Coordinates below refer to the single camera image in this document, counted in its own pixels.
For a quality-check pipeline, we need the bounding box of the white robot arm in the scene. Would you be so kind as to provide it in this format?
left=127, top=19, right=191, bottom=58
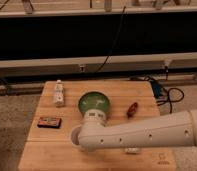
left=78, top=110, right=197, bottom=150

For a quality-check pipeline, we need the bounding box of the green ceramic bowl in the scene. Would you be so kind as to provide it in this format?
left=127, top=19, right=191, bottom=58
left=78, top=91, right=110, bottom=115

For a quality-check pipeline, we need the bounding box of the white plastic bottle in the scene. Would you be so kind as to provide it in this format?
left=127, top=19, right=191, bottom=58
left=53, top=80, right=64, bottom=107

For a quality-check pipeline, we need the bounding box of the dark red small object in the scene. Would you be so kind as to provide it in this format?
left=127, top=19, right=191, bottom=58
left=127, top=102, right=138, bottom=118

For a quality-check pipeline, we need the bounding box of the blue power adapter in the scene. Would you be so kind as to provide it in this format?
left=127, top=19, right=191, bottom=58
left=151, top=82, right=162, bottom=98

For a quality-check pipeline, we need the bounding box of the red black flat box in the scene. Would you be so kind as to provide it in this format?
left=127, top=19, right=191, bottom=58
left=37, top=117, right=61, bottom=128

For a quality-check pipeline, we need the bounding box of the black hanging cable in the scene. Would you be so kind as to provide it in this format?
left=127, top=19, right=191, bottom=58
left=92, top=5, right=127, bottom=74

